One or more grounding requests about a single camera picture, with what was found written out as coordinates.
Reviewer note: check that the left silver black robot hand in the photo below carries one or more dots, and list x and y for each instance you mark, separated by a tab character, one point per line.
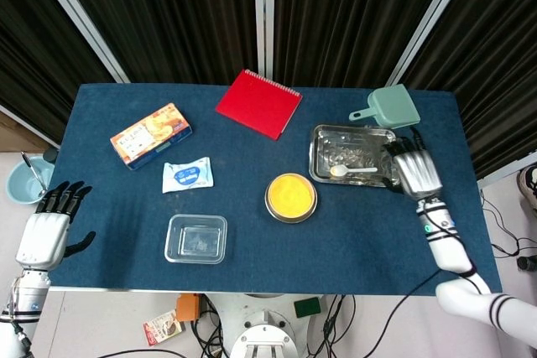
44	240

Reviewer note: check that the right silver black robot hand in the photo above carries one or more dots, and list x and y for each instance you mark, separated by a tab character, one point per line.
417	173

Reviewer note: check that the white plastic spoon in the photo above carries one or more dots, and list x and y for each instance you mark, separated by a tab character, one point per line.
339	171

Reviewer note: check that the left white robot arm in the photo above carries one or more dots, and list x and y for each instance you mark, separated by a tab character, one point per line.
25	299

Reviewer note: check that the white grey robot base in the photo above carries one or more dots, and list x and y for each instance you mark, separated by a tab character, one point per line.
260	320

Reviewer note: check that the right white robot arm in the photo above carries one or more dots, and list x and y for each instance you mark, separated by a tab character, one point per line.
449	249

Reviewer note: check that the metal tray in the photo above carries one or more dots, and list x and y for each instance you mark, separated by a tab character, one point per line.
348	148

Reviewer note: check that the beige bowl yellow contents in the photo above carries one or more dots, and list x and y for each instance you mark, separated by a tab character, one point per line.
291	196

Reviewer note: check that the silver metal plate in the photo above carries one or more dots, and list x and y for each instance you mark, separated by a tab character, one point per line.
291	221

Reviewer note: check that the light blue plastic bucket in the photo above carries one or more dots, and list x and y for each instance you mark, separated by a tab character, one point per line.
21	186

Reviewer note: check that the pale green plastic dustpan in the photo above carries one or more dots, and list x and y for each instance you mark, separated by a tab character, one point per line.
394	106

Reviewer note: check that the blue table cloth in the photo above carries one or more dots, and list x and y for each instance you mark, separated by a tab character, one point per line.
126	215

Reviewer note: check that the sneaker shoe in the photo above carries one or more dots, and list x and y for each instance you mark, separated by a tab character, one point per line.
529	186

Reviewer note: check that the small printed snack packet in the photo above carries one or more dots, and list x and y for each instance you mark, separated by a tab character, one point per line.
161	328

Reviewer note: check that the blue yellow biscuit box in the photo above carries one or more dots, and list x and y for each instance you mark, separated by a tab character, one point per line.
151	136

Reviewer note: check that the clear plastic container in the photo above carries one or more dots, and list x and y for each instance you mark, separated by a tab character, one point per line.
195	238

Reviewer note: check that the white blue wipes packet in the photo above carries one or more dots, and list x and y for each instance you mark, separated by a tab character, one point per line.
189	175

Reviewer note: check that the orange box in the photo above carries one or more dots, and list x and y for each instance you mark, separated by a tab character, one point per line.
188	307

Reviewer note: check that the red spiral notebook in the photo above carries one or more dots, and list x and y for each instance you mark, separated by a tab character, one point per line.
260	104

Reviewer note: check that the dark green block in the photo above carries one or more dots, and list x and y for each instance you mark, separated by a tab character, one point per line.
307	307

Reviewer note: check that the dark pleated curtain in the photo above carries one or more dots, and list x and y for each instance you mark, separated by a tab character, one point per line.
168	18

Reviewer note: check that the white metal frame rail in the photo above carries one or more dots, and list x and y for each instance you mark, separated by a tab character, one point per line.
507	171
29	127

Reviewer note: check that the white metal frame post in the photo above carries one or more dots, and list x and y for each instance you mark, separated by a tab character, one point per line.
79	18
432	18
264	18

